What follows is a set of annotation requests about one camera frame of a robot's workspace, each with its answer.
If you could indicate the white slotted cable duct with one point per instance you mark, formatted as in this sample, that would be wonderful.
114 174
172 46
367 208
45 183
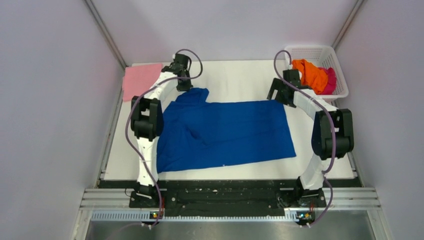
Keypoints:
147 216

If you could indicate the blue printed t shirt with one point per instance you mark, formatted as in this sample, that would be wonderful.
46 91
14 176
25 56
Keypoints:
198 134

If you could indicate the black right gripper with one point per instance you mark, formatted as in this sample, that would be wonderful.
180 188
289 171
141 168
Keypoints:
273 88

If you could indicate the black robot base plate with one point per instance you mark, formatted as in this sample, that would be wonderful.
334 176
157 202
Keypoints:
226 198

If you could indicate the magenta t shirt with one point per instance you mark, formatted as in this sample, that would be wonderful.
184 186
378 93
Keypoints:
331 82

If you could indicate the white plastic laundry basket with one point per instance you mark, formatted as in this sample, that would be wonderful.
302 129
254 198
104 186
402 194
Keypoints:
322 56

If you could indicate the folded pink t shirt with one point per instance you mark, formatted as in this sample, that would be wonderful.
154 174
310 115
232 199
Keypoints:
138 79

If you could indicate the orange t shirt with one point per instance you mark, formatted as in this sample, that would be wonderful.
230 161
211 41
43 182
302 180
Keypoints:
312 76

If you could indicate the aluminium rail frame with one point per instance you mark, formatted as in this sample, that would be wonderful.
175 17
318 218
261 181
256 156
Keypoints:
354 214

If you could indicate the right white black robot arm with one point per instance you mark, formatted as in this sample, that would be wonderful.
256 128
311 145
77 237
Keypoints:
332 133

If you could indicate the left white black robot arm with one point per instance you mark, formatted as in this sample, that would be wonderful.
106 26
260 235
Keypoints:
147 121

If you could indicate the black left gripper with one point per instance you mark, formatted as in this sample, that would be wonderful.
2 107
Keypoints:
186 87

